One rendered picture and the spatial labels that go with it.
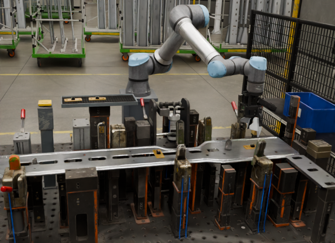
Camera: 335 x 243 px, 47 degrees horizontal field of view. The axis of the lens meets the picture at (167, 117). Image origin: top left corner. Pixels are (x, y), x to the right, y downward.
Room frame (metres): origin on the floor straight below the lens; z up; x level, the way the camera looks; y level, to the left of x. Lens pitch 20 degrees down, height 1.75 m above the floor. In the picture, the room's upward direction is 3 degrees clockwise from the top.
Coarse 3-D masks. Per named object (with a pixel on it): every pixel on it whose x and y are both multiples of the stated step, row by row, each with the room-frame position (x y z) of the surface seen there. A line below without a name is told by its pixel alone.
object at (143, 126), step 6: (144, 120) 1.82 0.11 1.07; (138, 126) 1.73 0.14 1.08; (144, 126) 1.73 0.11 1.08; (150, 126) 1.75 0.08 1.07; (138, 132) 1.73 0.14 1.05; (144, 132) 1.73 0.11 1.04; (138, 138) 1.73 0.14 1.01; (144, 138) 1.73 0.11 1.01; (150, 138) 1.75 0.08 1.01; (138, 144) 1.73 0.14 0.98; (144, 144) 1.73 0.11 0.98
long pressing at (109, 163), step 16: (208, 144) 1.73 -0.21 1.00; (224, 144) 1.74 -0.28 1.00; (240, 144) 1.75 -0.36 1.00; (272, 144) 1.76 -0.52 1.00; (0, 160) 1.46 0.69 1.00; (48, 160) 1.48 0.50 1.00; (64, 160) 1.49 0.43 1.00; (112, 160) 1.51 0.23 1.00; (128, 160) 1.51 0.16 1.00; (144, 160) 1.52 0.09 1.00; (160, 160) 1.53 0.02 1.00; (192, 160) 1.55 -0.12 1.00; (208, 160) 1.56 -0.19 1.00; (224, 160) 1.57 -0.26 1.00; (240, 160) 1.58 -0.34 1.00; (0, 176) 1.33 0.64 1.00; (32, 176) 1.36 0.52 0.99
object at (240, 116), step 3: (240, 96) 1.86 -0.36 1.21; (240, 99) 1.86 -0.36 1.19; (240, 108) 1.85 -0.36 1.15; (240, 114) 1.85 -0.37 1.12; (237, 117) 1.86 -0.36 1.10; (240, 117) 1.85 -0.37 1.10; (243, 117) 1.86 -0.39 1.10; (237, 120) 1.86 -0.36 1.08; (243, 123) 1.85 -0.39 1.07; (243, 126) 1.85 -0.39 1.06
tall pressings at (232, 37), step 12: (252, 0) 9.72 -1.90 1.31; (264, 0) 9.83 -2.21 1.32; (276, 0) 9.33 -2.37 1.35; (288, 0) 9.40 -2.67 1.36; (240, 12) 9.67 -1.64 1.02; (276, 12) 9.30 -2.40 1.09; (288, 12) 9.38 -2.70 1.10; (288, 24) 9.37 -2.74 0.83; (228, 36) 9.32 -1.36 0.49; (240, 36) 9.57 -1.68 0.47; (276, 36) 9.29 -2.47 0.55
